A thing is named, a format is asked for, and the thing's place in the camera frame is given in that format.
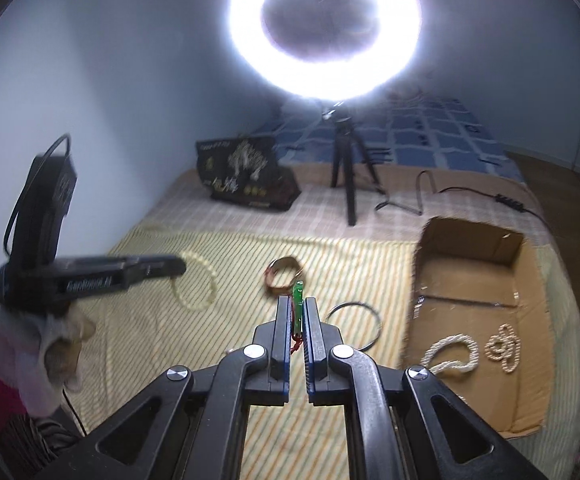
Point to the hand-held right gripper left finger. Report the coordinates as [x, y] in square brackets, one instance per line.
[282, 345]

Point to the green bangle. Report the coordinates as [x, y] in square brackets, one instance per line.
[298, 305]

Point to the cardboard box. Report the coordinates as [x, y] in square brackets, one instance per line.
[474, 280]

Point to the thin metal hairpin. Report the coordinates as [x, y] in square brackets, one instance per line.
[469, 302]

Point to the person's left hand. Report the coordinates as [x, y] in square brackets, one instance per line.
[25, 360]

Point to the dark printed bag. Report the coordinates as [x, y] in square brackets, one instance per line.
[250, 170]

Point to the black tripod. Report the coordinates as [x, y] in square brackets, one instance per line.
[349, 170]

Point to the yellow striped blanket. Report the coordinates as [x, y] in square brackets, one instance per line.
[230, 325]

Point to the beige checked sheet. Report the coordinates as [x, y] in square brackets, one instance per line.
[310, 210]

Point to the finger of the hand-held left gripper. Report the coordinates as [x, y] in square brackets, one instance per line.
[160, 266]

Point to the blue checkered blanket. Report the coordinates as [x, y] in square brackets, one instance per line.
[419, 135]

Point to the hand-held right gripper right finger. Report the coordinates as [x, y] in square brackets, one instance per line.
[311, 345]

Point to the thin dark metal bangle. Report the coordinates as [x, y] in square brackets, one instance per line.
[377, 327]

